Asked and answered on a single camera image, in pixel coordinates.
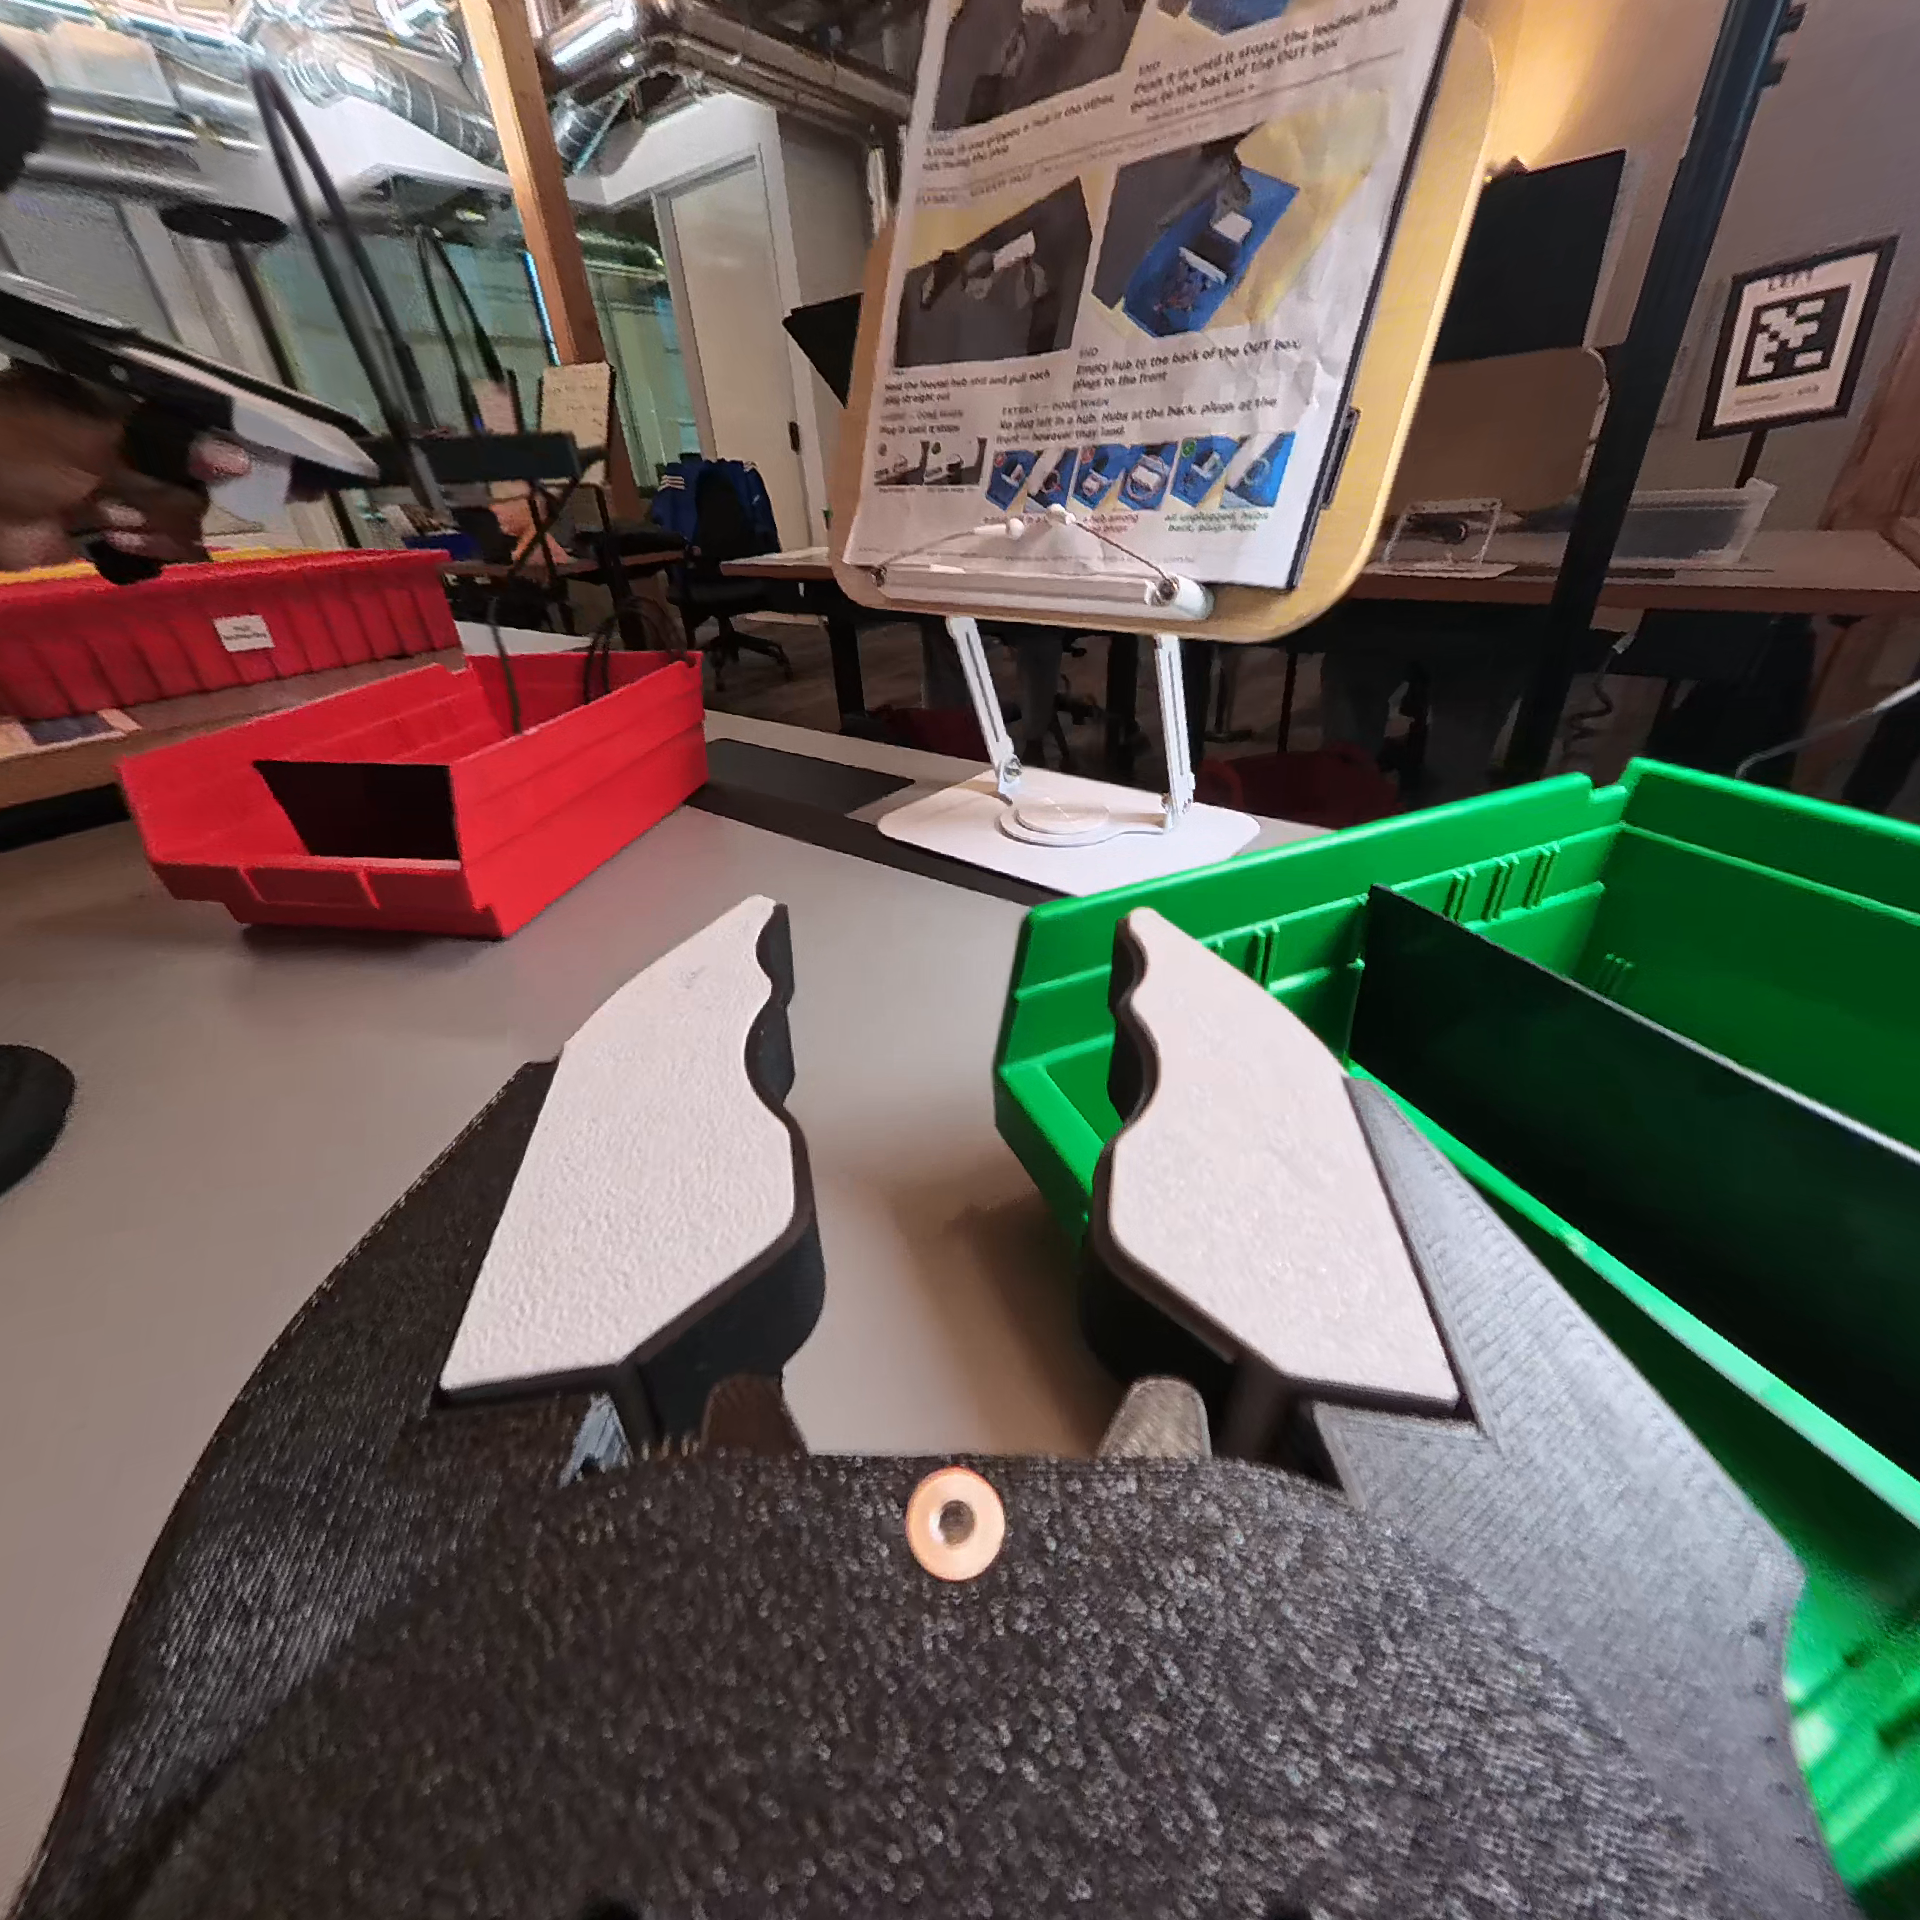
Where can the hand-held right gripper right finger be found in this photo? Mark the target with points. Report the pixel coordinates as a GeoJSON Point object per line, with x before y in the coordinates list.
{"type": "Point", "coordinates": [1260, 1200]}

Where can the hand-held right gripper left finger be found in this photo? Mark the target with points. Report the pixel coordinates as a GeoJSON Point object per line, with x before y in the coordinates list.
{"type": "Point", "coordinates": [646, 1171]}

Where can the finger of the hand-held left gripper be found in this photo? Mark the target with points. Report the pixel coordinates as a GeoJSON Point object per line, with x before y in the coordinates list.
{"type": "Point", "coordinates": [224, 402]}

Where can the red plastic bin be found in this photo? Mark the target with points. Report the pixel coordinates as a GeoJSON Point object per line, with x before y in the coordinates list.
{"type": "Point", "coordinates": [600, 779]}

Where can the green plastic bin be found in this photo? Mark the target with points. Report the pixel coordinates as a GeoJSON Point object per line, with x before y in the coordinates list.
{"type": "Point", "coordinates": [1724, 839]}

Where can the person's left hand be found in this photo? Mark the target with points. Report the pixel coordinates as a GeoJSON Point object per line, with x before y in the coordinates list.
{"type": "Point", "coordinates": [60, 465]}

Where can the black floor lamp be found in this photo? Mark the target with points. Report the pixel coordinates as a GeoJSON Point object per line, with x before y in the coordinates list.
{"type": "Point", "coordinates": [224, 225]}

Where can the red slatted crate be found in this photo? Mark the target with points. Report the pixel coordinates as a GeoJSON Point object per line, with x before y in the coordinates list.
{"type": "Point", "coordinates": [120, 629]}

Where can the text board on stand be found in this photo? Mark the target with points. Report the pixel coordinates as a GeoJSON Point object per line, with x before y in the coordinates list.
{"type": "Point", "coordinates": [579, 413]}

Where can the black bin divider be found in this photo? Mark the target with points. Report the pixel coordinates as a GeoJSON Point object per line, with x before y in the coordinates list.
{"type": "Point", "coordinates": [1576, 1096]}
{"type": "Point", "coordinates": [360, 809]}

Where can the black wrist rest pad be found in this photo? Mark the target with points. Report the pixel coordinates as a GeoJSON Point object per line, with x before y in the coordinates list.
{"type": "Point", "coordinates": [24, 1119]}

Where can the wooden poster board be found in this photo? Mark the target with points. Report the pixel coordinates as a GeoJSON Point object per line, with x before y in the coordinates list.
{"type": "Point", "coordinates": [1411, 494]}

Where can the clear storage box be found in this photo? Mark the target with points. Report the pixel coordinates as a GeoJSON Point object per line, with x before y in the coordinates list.
{"type": "Point", "coordinates": [1703, 523]}

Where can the black metal pole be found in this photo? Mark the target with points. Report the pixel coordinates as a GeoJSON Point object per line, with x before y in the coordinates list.
{"type": "Point", "coordinates": [1651, 376]}

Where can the black flat panel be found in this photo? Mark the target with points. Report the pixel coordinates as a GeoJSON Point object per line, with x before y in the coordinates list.
{"type": "Point", "coordinates": [1529, 254]}

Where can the small marker tag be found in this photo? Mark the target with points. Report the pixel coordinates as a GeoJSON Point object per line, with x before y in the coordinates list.
{"type": "Point", "coordinates": [1792, 339]}

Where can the wooden post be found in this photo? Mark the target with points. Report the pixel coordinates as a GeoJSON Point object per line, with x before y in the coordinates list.
{"type": "Point", "coordinates": [524, 182]}

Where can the silver duct pipes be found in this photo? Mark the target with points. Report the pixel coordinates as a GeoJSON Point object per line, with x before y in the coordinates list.
{"type": "Point", "coordinates": [600, 31]}

